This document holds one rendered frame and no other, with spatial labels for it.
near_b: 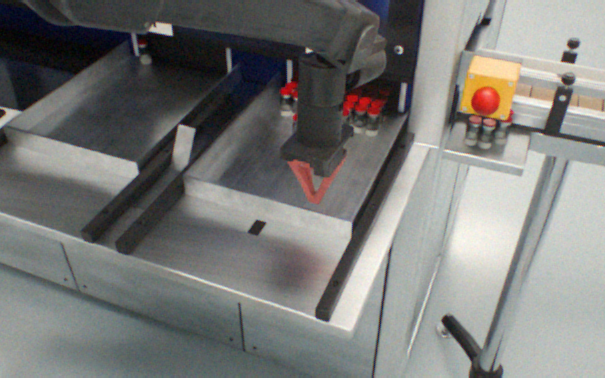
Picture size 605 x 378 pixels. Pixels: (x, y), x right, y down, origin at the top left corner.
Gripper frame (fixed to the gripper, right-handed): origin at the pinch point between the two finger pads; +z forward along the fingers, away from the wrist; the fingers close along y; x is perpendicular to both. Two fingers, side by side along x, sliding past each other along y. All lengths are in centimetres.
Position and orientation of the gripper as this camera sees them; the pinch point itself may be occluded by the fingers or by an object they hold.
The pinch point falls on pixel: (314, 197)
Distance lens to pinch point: 80.4
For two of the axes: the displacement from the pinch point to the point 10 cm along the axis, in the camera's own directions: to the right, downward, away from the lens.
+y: 3.9, -4.9, 7.8
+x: -9.2, -2.4, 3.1
